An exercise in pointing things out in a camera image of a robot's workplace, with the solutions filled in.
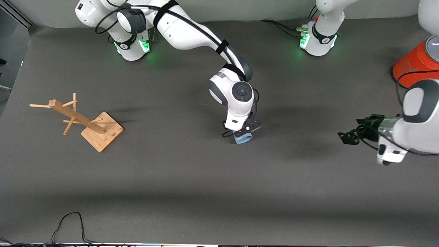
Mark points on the orange cylindrical container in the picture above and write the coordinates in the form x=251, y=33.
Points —
x=411, y=65

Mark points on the light blue plastic cup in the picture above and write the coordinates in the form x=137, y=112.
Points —
x=244, y=139

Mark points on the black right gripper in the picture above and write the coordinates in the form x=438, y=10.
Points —
x=224, y=125

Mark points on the dark grey table mat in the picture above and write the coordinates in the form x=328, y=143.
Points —
x=219, y=188

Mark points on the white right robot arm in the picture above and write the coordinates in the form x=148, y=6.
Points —
x=192, y=31

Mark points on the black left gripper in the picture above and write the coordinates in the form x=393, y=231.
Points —
x=368, y=130

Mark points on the wooden cup holder stand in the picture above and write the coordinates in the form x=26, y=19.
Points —
x=103, y=135

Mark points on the aluminium frame rail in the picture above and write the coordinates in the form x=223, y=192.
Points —
x=17, y=15

